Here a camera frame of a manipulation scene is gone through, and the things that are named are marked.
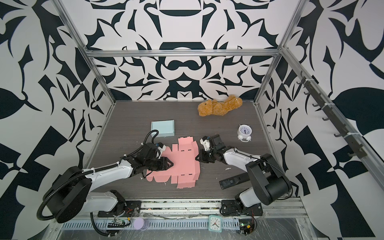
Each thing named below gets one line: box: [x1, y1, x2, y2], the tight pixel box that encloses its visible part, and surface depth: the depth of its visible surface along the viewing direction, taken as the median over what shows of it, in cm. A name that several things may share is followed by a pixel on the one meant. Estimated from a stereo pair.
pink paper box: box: [146, 136, 201, 189], surface depth 89 cm
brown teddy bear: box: [197, 95, 243, 117], surface depth 107 cm
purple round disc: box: [133, 217, 149, 231], surface depth 64 cm
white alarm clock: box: [237, 124, 252, 143], surface depth 101 cm
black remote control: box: [219, 172, 250, 190], surface depth 84 cm
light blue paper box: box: [150, 120, 175, 138], surface depth 104 cm
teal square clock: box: [208, 214, 222, 233], surface depth 71 cm
